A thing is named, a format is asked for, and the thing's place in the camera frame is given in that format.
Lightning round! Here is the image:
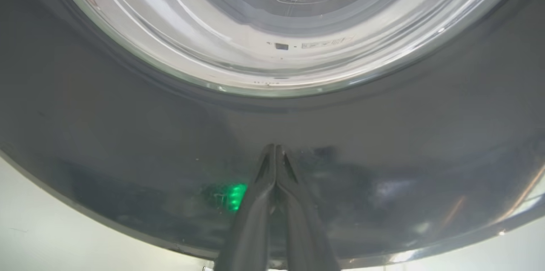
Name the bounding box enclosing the white front-load washing machine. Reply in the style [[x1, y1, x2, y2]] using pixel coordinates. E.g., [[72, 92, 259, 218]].
[[0, 150, 545, 271]]

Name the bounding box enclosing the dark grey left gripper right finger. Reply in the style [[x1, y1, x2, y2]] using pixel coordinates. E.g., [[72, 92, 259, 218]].
[[275, 144, 341, 271]]

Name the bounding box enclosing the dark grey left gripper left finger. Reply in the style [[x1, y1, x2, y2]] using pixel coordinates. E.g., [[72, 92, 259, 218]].
[[214, 143, 278, 271]]

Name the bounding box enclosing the washing machine door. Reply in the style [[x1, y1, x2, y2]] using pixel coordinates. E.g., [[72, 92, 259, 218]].
[[0, 0, 545, 270]]

